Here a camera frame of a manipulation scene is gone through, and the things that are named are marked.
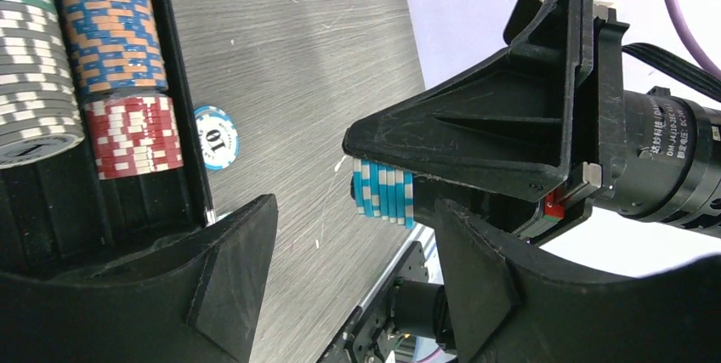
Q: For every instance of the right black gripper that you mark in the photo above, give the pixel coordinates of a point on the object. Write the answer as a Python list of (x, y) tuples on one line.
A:
[(649, 157)]

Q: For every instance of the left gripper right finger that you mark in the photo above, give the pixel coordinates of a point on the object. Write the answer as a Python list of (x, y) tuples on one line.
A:
[(512, 302)]

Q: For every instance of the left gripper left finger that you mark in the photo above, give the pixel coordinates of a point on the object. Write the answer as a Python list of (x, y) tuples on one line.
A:
[(196, 299)]

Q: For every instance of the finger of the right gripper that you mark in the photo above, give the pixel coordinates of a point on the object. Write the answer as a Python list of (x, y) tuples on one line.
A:
[(529, 221), (509, 125)]

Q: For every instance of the light blue chip stack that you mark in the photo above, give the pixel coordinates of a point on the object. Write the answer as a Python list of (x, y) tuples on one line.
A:
[(383, 192)]

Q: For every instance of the red white chip stack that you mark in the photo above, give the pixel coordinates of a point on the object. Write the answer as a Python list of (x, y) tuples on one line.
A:
[(133, 136)]

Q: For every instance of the black poker set case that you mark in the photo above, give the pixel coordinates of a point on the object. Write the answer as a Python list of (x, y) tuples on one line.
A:
[(57, 215)]

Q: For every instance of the green grey chip row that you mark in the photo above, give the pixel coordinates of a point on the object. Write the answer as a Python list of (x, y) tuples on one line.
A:
[(40, 116)]

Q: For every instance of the blue orange chip row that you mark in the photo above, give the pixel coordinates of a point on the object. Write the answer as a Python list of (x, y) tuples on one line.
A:
[(113, 46)]

